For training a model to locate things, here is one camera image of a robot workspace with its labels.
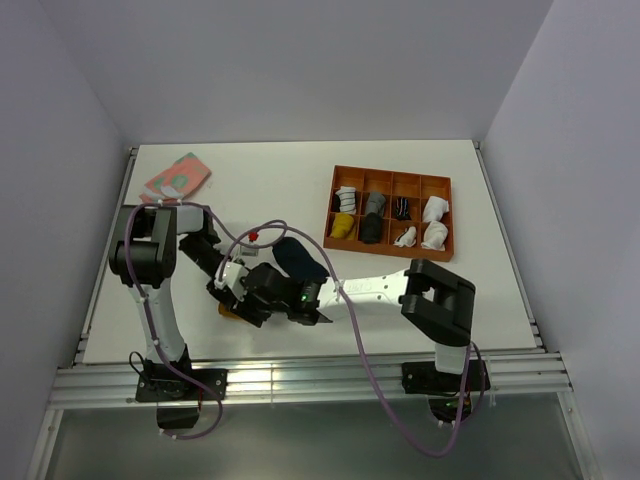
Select navy blue sock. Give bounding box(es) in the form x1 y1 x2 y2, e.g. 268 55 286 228
272 236 329 282

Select mustard yellow striped sock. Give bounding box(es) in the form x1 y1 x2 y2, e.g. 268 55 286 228
218 303 243 321

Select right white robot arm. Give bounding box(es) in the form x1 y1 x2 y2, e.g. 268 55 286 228
209 259 476 390

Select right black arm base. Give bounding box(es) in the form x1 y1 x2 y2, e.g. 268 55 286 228
401 359 491 424

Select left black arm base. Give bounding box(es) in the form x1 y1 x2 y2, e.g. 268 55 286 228
128 351 228 436

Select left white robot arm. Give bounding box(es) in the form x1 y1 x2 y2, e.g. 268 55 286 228
108 205 237 399

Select pink green patterned socks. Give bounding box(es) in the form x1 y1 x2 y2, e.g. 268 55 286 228
139 152 211 203

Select yellow rolled sock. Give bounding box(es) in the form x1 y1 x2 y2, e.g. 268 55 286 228
329 212 357 240

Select black white striped rolled sock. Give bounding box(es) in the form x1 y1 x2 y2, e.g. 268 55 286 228
332 186 357 215

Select dark grey rolled sock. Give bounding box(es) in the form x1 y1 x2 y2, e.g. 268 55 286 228
360 212 384 244

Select light grey rolled sock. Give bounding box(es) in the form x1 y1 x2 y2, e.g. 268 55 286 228
364 191 386 217

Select orange divided tray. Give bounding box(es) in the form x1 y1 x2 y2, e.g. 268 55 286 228
323 165 455 262

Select small white rolled sock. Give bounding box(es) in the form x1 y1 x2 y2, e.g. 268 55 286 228
393 226 417 248

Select black patterned rolled sock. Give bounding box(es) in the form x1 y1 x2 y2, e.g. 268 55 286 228
394 197 411 221

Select lower white rolled sock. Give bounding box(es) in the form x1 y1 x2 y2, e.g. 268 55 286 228
421 221 449 251

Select upper white rolled sock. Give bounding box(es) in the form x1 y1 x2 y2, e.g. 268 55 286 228
422 196 450 223

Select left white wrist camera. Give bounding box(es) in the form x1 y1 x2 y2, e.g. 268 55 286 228
234 230 260 260

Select aluminium front rail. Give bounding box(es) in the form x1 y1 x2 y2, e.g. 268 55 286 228
47 351 573 410

